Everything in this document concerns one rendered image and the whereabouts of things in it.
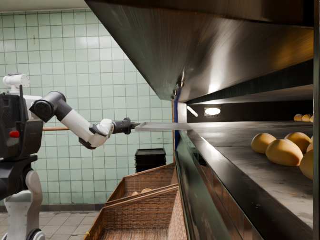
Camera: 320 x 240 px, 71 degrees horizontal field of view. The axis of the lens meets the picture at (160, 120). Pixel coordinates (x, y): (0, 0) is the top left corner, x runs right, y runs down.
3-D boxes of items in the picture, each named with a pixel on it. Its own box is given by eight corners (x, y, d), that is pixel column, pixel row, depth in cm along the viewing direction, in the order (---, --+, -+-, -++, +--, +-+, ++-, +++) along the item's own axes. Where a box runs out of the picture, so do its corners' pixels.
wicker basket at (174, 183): (178, 192, 195) (177, 161, 193) (181, 227, 138) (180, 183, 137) (123, 193, 197) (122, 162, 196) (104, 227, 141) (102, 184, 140)
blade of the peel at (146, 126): (135, 131, 139) (134, 126, 139) (145, 125, 194) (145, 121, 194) (193, 129, 137) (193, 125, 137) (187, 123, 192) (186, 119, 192)
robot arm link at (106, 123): (113, 119, 151) (110, 124, 138) (111, 132, 152) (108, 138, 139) (103, 117, 150) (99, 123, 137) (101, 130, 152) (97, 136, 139)
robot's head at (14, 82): (21, 91, 113) (19, 73, 113) (4, 92, 115) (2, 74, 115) (30, 92, 120) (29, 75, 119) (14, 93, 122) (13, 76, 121)
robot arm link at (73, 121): (107, 138, 116) (73, 108, 109) (90, 155, 117) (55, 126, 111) (109, 131, 127) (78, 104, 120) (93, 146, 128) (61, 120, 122)
